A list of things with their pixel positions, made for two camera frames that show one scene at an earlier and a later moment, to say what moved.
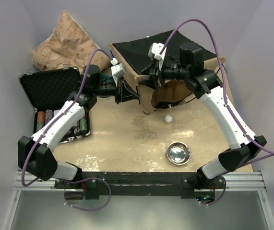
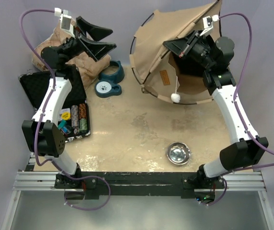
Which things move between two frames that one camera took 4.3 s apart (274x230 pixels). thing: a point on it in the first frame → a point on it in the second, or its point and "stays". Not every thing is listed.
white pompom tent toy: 168,118 → 175,97
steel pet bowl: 178,153 stays
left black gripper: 129,95 → 96,49
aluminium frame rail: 249,181 stays
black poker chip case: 48,89 stays
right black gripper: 155,74 → 179,46
